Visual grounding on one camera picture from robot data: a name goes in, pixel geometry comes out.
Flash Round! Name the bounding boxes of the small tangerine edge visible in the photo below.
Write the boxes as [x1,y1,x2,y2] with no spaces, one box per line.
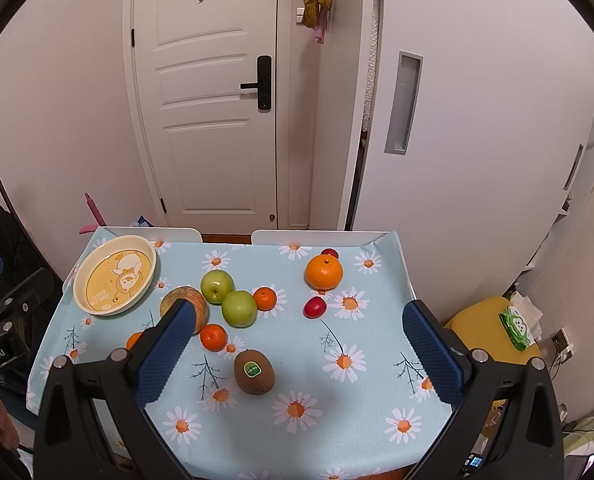
[126,332,142,350]

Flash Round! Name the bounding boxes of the small tangerine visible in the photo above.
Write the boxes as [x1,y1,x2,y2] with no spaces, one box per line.
[254,287,277,312]
[199,324,227,352]

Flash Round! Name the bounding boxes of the brownish old apple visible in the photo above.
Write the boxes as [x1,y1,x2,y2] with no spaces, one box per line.
[159,286,209,335]

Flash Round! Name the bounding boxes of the brown kiwi with sticker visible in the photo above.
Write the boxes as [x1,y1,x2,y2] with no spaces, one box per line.
[234,350,275,396]

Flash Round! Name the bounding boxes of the green apple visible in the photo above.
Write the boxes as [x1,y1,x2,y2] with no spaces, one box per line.
[222,290,258,328]
[200,270,235,304]

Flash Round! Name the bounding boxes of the red cherry tomato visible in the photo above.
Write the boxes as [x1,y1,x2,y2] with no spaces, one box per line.
[303,297,327,318]
[321,248,339,259]

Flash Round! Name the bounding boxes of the large orange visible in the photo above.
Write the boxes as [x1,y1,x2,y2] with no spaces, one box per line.
[304,254,344,292]

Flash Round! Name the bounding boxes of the green wet wipes pack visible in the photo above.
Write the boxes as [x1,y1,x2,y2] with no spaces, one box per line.
[498,306,534,351]

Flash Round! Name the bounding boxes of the yellow stool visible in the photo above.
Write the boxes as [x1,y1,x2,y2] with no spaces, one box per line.
[444,296,541,365]

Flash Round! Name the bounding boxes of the cream cartoon bowl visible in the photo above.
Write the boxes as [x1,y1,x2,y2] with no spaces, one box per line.
[72,235,158,316]

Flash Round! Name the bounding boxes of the daisy print tablecloth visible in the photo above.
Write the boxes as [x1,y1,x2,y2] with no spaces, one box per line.
[26,233,451,479]

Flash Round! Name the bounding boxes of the white panel door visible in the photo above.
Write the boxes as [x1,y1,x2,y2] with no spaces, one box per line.
[131,0,277,234]

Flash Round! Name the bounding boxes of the white sliding wardrobe door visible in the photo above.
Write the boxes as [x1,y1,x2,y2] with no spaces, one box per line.
[353,0,594,320]

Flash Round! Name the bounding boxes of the hanging olive cloth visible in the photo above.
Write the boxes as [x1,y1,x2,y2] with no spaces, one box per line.
[301,0,334,29]

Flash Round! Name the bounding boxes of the black door lock handle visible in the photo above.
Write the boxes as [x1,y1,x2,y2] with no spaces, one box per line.
[239,55,273,112]

